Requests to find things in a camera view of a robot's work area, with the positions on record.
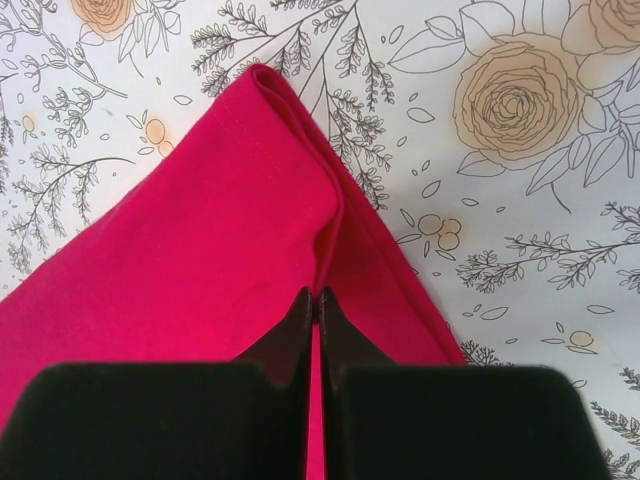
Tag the crimson t-shirt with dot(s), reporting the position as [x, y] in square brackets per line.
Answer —
[209, 252]

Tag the floral patterned table mat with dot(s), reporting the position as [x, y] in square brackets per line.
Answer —
[498, 141]

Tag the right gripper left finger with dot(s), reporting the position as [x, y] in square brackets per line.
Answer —
[242, 419]

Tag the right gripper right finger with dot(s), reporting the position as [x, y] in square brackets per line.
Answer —
[384, 420]

